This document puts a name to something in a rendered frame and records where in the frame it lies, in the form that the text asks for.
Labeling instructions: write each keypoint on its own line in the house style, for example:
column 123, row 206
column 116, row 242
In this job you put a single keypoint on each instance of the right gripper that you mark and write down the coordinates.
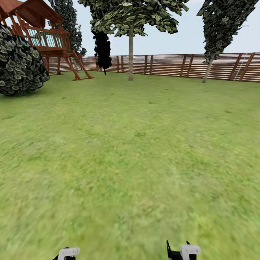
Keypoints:
column 177, row 255

